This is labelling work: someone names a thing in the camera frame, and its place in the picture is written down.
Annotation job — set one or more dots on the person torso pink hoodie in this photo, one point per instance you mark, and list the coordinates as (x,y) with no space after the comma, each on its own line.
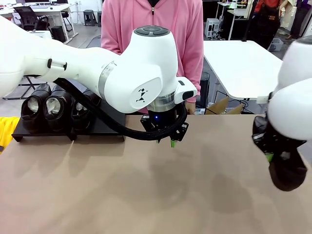
(190,36)

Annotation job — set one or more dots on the yellow cloth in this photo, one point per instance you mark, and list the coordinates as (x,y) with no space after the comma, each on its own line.
(7,134)

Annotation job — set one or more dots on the small grey stool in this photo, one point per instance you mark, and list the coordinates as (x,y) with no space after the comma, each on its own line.
(88,17)

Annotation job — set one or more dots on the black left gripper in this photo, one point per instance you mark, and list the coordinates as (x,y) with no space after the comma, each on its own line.
(163,122)

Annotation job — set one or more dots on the black metal shoe stand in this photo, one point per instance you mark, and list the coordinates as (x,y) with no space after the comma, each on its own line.
(107,129)
(17,135)

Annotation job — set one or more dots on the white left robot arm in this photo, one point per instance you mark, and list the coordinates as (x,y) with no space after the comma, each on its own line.
(136,73)

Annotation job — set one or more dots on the background person dark clothes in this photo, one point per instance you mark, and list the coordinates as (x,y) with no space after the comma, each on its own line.
(301,17)

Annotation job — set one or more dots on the white office desk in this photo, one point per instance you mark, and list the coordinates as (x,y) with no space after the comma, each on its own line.
(36,11)

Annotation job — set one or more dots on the person left forearm pink sleeve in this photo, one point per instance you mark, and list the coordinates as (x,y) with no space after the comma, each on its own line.
(193,68)

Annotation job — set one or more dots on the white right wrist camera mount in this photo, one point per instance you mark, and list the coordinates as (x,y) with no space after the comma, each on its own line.
(264,98)

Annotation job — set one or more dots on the person right forearm pink sleeve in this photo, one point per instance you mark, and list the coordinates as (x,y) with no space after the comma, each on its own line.
(109,44)

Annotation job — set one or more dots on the white computer case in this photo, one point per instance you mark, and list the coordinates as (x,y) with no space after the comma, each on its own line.
(212,26)

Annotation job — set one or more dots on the grey storage bin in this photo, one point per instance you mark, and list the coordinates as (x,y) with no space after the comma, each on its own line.
(276,44)

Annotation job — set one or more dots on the black mesh office chair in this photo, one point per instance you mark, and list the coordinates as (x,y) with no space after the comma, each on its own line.
(26,17)

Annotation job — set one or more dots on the black leather buckle shoe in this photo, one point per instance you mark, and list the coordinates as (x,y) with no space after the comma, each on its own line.
(287,175)

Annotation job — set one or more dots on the background person black apron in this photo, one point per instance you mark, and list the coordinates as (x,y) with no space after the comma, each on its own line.
(268,19)

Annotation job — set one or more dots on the brown cardboard box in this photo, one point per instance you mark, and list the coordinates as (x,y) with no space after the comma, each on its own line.
(219,107)

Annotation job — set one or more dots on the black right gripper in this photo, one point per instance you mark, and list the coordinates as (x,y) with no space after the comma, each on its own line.
(275,142)

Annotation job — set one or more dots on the grey plastic stool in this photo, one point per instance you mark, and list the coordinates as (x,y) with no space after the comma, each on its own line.
(205,87)

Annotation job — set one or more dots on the black leather shoe paper stuffed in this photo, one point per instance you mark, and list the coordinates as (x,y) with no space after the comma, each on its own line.
(81,120)

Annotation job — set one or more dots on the person left hand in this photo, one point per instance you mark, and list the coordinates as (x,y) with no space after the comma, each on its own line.
(191,107)

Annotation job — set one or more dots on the black box on floor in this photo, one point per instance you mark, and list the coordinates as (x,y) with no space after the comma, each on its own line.
(58,34)

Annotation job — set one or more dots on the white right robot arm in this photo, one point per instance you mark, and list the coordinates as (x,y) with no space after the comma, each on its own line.
(287,109)

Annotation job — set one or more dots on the black casual shoe paper stuffed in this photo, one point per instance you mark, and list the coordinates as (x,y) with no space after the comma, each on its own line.
(31,122)
(57,122)

